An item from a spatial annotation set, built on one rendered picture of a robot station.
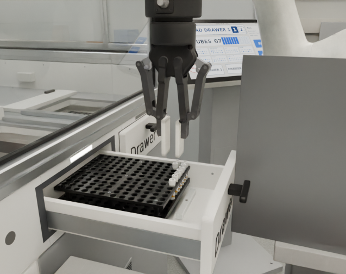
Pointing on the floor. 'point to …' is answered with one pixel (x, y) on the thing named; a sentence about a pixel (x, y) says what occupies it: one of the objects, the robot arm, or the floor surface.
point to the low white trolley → (90, 267)
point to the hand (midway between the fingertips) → (173, 137)
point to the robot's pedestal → (312, 260)
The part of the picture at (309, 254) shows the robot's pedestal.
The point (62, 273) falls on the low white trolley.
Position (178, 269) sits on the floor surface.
